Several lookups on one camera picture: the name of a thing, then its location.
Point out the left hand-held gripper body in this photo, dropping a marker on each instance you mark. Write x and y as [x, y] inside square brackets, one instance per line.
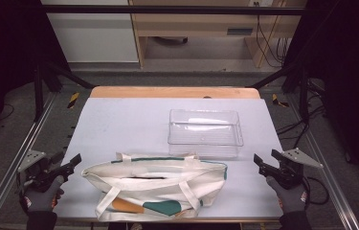
[35, 169]

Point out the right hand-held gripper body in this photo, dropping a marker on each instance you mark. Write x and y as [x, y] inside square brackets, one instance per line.
[290, 174]

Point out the clear plastic container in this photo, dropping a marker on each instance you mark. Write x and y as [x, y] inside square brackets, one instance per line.
[204, 134]

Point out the cream canvas tote bag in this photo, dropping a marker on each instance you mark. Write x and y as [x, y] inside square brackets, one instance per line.
[154, 188]

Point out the person's right hand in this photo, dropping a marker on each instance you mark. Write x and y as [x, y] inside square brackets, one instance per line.
[292, 199]

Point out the person's left hand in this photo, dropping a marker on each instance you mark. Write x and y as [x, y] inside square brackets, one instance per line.
[41, 199]

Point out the yellow black tape piece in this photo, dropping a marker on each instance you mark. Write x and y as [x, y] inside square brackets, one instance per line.
[277, 100]
[73, 99]

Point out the white table sheet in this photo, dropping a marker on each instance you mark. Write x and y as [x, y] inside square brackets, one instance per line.
[119, 127]

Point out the black curtain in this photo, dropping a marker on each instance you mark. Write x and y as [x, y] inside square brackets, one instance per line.
[4, 48]
[349, 64]

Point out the wooden table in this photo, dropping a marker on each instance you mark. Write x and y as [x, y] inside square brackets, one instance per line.
[174, 92]

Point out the white cabinet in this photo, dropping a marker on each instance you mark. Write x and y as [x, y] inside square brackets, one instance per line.
[94, 38]

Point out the light wooden desk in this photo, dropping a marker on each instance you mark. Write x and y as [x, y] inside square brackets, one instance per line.
[196, 24]

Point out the aluminium rail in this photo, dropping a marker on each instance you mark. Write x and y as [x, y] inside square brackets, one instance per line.
[327, 179]
[17, 153]

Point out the black frame strut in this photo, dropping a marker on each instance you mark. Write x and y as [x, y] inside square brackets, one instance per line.
[276, 76]
[68, 76]

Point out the black horizontal frame bar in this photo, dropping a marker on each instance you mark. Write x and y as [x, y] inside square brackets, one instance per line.
[167, 9]

